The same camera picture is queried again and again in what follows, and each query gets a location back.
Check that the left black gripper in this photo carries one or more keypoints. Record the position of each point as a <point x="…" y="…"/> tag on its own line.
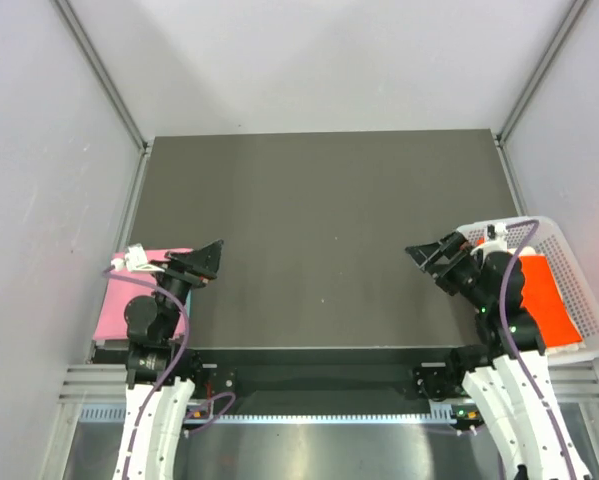
<point x="197" y="264"/>

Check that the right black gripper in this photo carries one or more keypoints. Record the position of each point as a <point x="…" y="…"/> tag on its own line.
<point x="451" y="244"/>

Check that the orange t-shirt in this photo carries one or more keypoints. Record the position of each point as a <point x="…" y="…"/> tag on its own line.
<point x="521" y="324"/>

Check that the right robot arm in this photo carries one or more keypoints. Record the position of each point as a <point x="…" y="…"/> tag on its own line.
<point x="506" y="374"/>

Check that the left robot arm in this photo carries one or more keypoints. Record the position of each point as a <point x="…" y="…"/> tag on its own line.
<point x="161" y="377"/>

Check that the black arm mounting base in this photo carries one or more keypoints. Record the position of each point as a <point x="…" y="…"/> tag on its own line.
<point x="412" y="373"/>

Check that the folded light blue t-shirt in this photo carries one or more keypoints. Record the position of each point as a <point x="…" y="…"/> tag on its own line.
<point x="189" y="301"/>

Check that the folded pink t-shirt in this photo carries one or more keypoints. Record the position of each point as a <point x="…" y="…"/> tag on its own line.
<point x="111" y="323"/>

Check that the white plastic basket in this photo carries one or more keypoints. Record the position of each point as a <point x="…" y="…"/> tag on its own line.
<point x="581" y="304"/>

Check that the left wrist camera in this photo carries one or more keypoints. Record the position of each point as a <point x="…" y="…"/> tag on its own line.
<point x="135" y="259"/>

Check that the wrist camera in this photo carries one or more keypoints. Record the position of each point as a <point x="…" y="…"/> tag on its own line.
<point x="135" y="259"/>
<point x="496" y="236"/>

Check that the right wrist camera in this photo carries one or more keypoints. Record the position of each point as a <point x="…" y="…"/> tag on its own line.
<point x="496" y="236"/>

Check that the slotted cable duct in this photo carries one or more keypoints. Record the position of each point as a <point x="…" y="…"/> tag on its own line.
<point x="438" y="414"/>

